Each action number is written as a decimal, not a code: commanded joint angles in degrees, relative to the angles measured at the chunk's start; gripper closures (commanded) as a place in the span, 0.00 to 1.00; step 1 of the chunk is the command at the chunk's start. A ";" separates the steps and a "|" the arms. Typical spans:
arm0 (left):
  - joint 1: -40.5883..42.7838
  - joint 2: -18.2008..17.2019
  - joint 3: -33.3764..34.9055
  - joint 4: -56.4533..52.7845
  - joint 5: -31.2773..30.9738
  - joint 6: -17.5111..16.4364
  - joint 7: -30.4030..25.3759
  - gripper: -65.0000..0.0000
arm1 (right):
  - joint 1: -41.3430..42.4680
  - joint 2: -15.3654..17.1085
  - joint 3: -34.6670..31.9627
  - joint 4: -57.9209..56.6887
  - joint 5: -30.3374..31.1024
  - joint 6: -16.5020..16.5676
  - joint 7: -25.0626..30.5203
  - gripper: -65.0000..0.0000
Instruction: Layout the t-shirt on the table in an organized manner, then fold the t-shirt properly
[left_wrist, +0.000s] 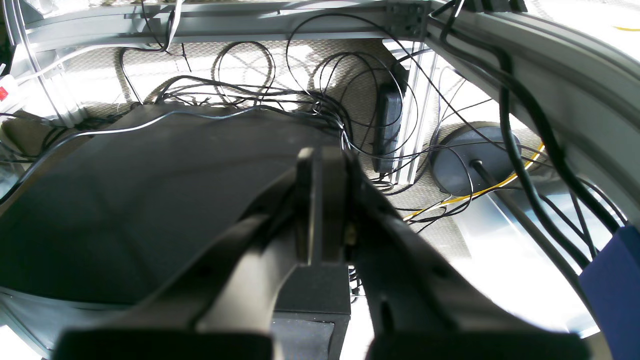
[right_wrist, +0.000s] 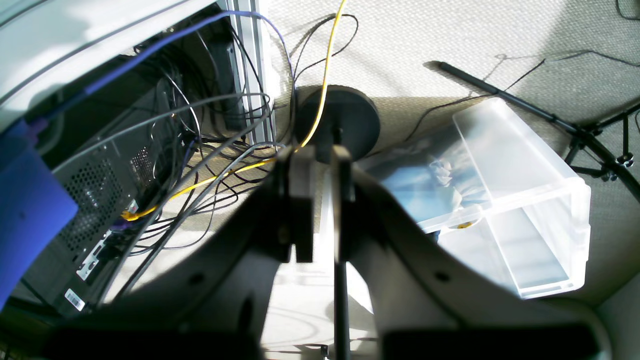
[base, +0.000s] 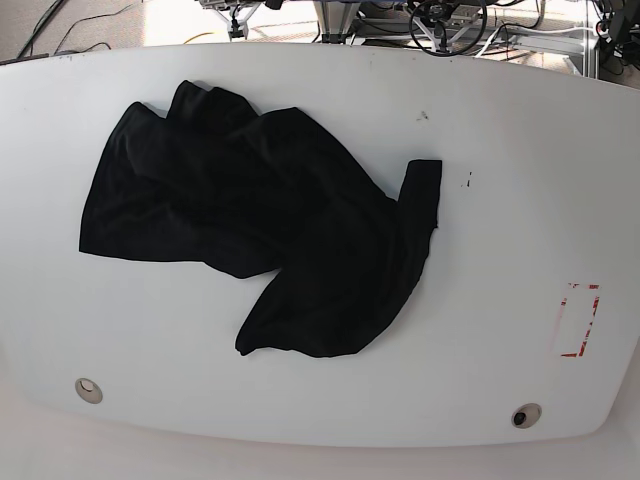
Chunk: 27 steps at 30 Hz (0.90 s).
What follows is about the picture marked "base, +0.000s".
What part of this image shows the left table grommet hole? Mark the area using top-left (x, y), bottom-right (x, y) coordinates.
top-left (75, 378), bottom-right (103, 405)

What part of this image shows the right table grommet hole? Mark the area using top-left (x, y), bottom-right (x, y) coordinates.
top-left (511, 403), bottom-right (542, 429)

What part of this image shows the aluminium frame stand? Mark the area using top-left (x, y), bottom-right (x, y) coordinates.
top-left (313, 1), bottom-right (361, 44)

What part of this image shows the red tape rectangle marking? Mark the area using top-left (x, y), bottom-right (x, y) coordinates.
top-left (552, 283), bottom-right (601, 358)

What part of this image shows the black floor cable left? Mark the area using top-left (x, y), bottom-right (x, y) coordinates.
top-left (17, 0), bottom-right (139, 59)

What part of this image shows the table grommet hole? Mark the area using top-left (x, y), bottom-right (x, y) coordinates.
top-left (75, 378), bottom-right (103, 405)
top-left (511, 403), bottom-right (542, 429)

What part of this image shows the black coiled cable bundle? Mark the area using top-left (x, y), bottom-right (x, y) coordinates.
top-left (408, 0), bottom-right (489, 55)

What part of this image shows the black t-shirt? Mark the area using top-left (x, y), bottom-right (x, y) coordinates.
top-left (79, 81), bottom-right (443, 358)

